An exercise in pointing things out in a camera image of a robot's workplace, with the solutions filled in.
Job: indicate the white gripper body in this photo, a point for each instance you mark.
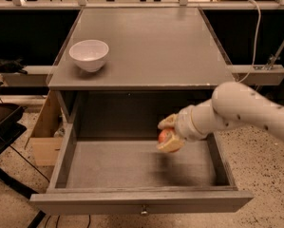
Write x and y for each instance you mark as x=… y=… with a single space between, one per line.
x=185 y=126

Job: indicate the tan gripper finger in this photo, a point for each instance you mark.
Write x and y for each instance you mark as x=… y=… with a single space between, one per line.
x=168 y=122
x=172 y=144

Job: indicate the red apple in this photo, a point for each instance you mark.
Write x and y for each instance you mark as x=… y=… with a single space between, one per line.
x=165 y=134

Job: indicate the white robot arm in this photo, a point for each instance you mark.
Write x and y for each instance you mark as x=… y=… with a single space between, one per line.
x=232 y=105

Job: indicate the open grey top drawer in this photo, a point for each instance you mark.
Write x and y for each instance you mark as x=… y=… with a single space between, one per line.
x=118 y=177

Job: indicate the grey wooden cabinet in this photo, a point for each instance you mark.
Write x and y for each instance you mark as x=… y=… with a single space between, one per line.
x=150 y=49

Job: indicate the white ceramic bowl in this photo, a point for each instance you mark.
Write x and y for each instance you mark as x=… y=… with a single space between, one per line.
x=89 y=55

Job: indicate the cardboard box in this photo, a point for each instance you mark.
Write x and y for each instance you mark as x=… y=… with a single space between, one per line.
x=44 y=142

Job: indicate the black chair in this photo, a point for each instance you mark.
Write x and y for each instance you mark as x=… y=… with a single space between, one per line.
x=10 y=131

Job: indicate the black bag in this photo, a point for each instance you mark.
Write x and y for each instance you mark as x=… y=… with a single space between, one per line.
x=11 y=66

